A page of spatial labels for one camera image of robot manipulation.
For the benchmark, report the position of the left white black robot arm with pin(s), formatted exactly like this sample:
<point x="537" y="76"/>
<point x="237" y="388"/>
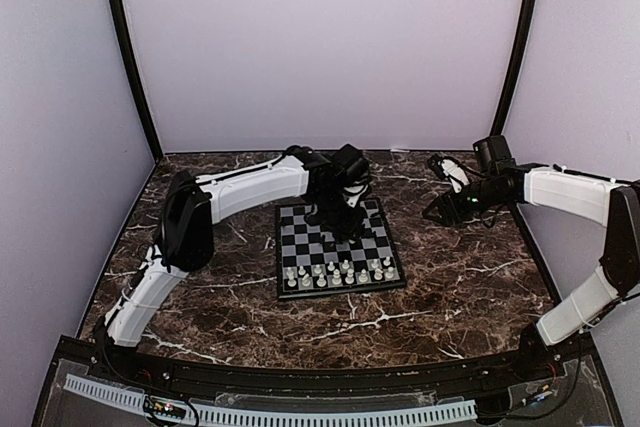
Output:
<point x="333" y="184"/>

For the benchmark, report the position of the black frame post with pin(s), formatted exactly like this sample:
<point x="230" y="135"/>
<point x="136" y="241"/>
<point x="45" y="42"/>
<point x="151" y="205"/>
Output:
<point x="134" y="79"/>
<point x="516" y="58"/>

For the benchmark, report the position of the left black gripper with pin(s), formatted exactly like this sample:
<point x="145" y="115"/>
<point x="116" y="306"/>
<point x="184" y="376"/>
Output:
<point x="350" y="227"/>

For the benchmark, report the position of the right black frame post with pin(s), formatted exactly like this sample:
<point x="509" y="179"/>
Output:
<point x="516" y="58"/>

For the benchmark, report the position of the white slotted cable duct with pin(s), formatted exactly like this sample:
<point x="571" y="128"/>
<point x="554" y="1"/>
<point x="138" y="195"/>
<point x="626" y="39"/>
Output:
<point x="242" y="410"/>

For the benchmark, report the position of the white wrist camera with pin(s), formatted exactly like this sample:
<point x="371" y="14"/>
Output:
<point x="353" y="194"/>
<point x="450" y="170"/>

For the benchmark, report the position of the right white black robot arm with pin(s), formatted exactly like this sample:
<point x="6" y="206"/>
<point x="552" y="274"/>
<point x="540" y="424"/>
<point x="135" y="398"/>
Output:
<point x="599" y="208"/>

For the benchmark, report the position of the black grey chessboard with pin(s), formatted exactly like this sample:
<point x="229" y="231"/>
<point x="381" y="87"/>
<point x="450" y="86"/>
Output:
<point x="298" y="243"/>

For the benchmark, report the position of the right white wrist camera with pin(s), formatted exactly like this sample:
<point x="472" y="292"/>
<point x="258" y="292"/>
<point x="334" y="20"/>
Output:
<point x="450" y="170"/>

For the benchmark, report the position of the black front rail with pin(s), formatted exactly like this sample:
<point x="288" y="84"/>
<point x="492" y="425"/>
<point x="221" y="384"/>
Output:
<point x="485" y="375"/>

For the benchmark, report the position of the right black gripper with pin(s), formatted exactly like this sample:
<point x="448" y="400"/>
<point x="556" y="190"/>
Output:
<point x="446" y="203"/>

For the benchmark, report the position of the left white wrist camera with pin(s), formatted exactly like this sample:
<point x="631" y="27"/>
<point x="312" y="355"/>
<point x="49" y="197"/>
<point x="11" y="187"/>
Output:
<point x="353" y="194"/>

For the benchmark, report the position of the left black frame post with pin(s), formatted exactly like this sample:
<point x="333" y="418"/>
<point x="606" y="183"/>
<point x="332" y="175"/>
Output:
<point x="134" y="79"/>

